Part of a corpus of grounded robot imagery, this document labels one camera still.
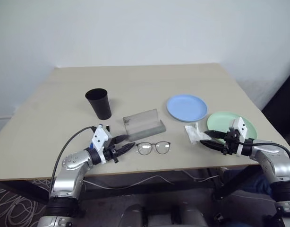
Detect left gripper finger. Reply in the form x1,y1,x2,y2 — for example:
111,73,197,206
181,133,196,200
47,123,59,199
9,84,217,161
114,142,136,157
109,134,130,145

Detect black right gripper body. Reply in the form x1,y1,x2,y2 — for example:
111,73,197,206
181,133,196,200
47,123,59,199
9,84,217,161
221,127,241,157

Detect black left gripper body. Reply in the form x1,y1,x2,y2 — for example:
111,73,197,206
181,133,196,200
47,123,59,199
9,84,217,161
102,139,120,164

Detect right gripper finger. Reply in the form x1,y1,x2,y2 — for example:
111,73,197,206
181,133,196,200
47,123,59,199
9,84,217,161
204,130,228,140
199,140,225,153

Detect green plate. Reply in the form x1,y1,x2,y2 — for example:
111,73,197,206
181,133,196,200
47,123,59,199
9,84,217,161
206,111,258,145

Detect thin-framed eyeglasses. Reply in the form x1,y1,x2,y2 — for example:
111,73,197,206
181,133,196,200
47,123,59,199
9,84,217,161
136,140,172,156

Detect clear grey glasses case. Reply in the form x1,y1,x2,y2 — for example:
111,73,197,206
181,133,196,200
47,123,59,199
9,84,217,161
122,108,166,142

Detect blue plate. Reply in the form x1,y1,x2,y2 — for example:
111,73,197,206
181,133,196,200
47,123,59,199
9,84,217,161
166,94,208,122

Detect black plastic cup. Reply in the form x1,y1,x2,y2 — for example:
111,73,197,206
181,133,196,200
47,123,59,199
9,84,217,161
85,88,112,120

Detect dark blue cloth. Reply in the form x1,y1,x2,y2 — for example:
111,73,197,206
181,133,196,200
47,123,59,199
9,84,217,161
220,168,274,197

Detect black panel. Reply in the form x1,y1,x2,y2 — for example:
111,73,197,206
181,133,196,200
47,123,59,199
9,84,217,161
260,68,290,154

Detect dark rounded shape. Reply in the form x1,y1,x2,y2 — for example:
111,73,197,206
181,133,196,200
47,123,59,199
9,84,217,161
118,204,148,227

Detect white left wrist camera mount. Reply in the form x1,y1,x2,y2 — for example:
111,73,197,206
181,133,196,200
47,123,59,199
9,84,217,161
91,125,112,164

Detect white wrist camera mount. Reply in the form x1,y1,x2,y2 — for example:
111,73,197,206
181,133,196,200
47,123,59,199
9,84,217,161
229,116,249,157
91,125,112,164

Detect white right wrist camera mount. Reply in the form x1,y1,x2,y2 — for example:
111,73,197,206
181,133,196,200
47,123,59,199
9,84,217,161
229,116,249,157

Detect white cable under table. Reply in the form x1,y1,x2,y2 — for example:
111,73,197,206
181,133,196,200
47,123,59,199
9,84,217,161
83,175,176,190
182,168,227,183

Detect black table frame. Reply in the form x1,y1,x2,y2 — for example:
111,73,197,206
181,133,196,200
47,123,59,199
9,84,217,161
0,165,264,205

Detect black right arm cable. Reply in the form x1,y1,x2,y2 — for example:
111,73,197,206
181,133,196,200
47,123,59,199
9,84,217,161
246,140,290,177

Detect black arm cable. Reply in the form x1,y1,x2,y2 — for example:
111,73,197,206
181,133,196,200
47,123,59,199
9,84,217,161
49,126,98,198
246,140,290,177

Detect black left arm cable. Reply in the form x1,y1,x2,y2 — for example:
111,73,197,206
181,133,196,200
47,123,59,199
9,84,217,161
49,126,98,198

